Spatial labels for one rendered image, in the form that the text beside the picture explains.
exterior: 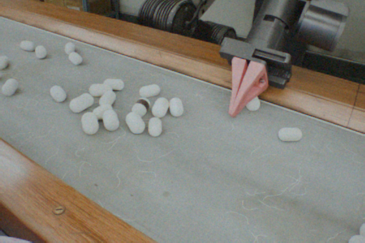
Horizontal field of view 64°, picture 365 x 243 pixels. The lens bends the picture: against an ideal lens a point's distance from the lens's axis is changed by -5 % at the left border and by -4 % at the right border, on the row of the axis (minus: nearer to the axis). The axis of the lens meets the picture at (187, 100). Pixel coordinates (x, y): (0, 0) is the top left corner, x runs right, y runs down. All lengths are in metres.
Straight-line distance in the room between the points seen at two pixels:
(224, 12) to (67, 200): 2.39
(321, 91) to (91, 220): 0.38
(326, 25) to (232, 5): 2.12
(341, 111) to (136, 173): 0.31
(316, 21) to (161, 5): 0.47
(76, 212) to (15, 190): 0.07
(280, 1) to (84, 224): 0.39
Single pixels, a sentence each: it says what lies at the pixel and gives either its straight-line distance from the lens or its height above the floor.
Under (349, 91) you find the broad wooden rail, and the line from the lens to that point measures 0.54.
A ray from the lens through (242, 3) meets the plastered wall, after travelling 2.54.
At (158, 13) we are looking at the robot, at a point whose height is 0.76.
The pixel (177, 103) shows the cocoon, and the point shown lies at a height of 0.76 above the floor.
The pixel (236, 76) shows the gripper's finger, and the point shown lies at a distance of 0.43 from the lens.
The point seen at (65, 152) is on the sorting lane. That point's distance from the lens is 0.41.
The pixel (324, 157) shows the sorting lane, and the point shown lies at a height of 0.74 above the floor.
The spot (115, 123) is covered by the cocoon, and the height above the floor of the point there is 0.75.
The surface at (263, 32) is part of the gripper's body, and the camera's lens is 0.45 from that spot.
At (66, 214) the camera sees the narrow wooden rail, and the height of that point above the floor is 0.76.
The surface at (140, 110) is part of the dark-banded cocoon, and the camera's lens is 0.43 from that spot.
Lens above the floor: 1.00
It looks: 32 degrees down
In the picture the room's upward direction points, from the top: 2 degrees clockwise
